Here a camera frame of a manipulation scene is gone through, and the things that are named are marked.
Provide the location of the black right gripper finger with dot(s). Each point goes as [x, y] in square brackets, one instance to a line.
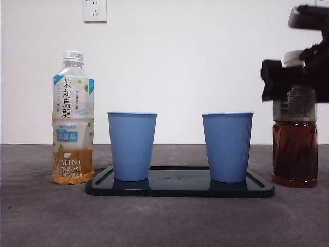
[271, 68]
[293, 78]

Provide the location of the dark tea bottle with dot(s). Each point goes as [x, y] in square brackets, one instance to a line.
[295, 154]

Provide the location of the jasmine oolong tea bottle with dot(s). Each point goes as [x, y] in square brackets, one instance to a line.
[73, 144]

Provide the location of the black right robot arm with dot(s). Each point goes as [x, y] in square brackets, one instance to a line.
[322, 64]

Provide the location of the blue ribbed plastic cup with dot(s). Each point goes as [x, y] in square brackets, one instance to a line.
[131, 146]
[227, 148]

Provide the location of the dark rectangular tray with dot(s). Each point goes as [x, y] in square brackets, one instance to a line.
[180, 186]

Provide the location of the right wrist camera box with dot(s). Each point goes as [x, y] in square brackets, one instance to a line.
[308, 16]

